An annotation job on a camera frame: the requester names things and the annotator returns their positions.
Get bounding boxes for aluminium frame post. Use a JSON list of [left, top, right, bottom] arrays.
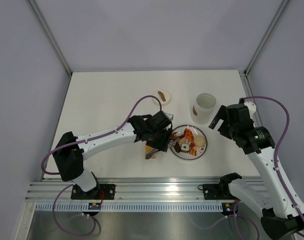
[[244, 0, 292, 78], [26, 0, 73, 78]]

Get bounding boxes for yellow rectangular box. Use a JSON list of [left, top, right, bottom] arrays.
[[145, 145, 156, 160]]

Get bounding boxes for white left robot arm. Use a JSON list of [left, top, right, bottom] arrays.
[[53, 110, 174, 199]]

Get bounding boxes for aluminium mounting rail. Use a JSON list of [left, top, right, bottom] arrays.
[[25, 177, 219, 202]]

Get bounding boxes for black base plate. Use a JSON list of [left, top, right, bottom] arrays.
[[198, 183, 236, 201], [71, 184, 116, 200]]

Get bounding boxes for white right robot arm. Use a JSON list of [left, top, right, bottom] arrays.
[[209, 103, 304, 240]]

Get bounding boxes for white lid with brown handle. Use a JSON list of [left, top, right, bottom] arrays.
[[156, 90, 171, 106]]

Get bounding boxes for white cylindrical lunch container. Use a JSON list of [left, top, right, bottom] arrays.
[[191, 93, 216, 125]]

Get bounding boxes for left aluminium frame post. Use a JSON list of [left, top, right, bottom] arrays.
[[26, 0, 73, 78]]

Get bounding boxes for sushi roll with green centre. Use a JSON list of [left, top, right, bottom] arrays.
[[181, 143, 190, 153]]

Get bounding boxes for brown mushroom food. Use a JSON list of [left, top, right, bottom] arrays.
[[172, 132, 185, 141]]

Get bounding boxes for right aluminium frame post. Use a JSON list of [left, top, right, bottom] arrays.
[[244, 0, 292, 78]]

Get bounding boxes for round patterned plate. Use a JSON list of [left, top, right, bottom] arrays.
[[170, 124, 208, 161]]

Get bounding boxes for metal food tongs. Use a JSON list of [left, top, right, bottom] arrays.
[[145, 138, 179, 160]]

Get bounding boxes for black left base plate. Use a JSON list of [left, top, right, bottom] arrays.
[[71, 184, 116, 200]]

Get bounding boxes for white slotted cable duct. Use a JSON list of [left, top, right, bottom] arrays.
[[35, 201, 223, 213]]

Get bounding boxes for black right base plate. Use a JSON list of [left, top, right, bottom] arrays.
[[198, 183, 236, 201]]

